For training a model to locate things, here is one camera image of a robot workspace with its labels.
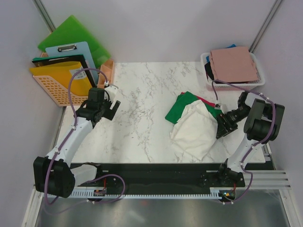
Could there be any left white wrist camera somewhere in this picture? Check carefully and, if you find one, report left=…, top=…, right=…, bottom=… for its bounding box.
left=104, top=83, right=119, bottom=103

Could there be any black folder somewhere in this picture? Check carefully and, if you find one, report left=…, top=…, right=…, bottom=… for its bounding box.
left=29, top=54, right=89, bottom=80

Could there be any red t shirt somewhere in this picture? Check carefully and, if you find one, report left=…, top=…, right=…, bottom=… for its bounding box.
left=178, top=93, right=216, bottom=107

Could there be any white cable duct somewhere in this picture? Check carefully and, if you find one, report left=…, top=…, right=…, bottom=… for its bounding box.
left=68, top=187, right=222, bottom=200

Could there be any white printed t shirt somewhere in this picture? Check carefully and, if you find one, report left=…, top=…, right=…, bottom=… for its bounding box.
left=170, top=100, right=217, bottom=160

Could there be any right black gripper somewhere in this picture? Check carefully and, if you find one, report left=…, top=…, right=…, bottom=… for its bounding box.
left=215, top=105, right=250, bottom=139

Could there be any white laundry basket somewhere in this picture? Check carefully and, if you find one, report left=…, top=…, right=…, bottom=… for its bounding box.
left=200, top=52, right=266, bottom=91

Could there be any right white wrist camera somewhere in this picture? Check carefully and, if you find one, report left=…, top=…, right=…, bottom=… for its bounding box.
left=214, top=103, right=226, bottom=113

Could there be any green t shirt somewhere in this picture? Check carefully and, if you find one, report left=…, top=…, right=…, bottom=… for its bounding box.
left=165, top=91, right=222, bottom=124

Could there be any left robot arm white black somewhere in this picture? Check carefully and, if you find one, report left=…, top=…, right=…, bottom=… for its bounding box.
left=33, top=85, right=120, bottom=198

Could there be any light blue clipboard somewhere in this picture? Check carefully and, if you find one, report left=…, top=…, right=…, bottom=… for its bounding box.
left=45, top=41, right=99, bottom=81

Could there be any green plastic board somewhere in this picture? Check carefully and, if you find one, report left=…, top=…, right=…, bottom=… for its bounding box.
left=38, top=15, right=111, bottom=67

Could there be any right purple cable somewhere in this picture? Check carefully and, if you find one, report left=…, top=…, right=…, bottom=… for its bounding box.
left=211, top=80, right=277, bottom=205

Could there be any purple cable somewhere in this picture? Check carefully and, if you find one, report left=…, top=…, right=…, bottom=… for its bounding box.
left=211, top=80, right=277, bottom=205
left=44, top=68, right=126, bottom=206

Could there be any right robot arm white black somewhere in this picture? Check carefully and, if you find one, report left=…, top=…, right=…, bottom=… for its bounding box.
left=216, top=91, right=285, bottom=186

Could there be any pink folded t shirt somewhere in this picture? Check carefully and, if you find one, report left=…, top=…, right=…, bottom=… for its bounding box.
left=209, top=46, right=258, bottom=83

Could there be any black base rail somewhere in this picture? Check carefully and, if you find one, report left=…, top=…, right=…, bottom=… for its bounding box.
left=73, top=162, right=275, bottom=196

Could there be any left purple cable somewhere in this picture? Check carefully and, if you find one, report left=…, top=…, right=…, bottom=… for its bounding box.
left=44, top=68, right=126, bottom=206

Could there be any yellow folder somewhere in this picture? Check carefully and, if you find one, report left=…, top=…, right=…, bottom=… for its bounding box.
left=29, top=61, right=94, bottom=96

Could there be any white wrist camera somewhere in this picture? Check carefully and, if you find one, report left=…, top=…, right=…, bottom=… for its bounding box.
left=214, top=103, right=226, bottom=113
left=104, top=83, right=119, bottom=103

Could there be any black garment in basket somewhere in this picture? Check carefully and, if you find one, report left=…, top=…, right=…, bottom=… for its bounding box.
left=205, top=62, right=216, bottom=81

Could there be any orange mesh file holder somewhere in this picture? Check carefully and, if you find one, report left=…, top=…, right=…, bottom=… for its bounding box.
left=33, top=52, right=95, bottom=107

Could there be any peach compartment organizer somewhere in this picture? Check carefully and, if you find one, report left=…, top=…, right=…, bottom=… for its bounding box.
left=97, top=59, right=115, bottom=88

